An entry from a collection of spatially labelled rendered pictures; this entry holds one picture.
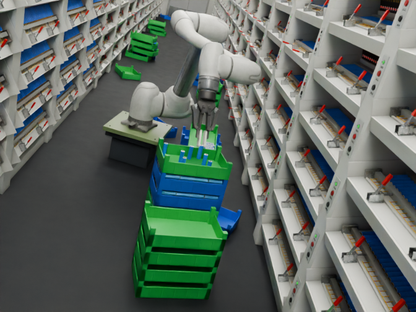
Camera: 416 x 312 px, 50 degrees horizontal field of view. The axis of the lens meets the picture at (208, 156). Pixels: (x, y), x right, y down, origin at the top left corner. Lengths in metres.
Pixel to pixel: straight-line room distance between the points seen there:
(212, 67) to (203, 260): 0.79
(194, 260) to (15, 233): 0.79
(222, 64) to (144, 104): 0.94
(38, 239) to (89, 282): 0.34
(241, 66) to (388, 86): 0.76
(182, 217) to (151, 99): 1.07
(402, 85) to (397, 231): 0.44
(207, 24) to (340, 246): 1.42
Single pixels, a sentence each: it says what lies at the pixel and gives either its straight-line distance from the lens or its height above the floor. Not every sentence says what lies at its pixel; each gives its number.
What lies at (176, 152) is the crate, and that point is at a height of 0.42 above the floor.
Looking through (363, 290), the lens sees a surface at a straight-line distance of 1.31.
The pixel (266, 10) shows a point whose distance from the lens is 4.10.
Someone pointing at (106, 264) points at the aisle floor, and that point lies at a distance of 1.97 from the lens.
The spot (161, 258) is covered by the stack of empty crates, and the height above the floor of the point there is 0.19.
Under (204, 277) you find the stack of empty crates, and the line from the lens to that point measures 1.83.
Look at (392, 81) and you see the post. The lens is 1.39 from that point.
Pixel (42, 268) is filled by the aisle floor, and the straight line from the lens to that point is 1.92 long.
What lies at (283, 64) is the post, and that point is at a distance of 2.74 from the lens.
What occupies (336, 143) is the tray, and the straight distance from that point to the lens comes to 1.67.
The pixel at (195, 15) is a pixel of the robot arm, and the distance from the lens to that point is 2.43.
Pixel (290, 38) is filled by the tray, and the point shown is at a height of 0.97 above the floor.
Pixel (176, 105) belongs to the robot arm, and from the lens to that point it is 2.77.
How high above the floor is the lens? 1.19
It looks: 21 degrees down
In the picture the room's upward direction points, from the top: 15 degrees clockwise
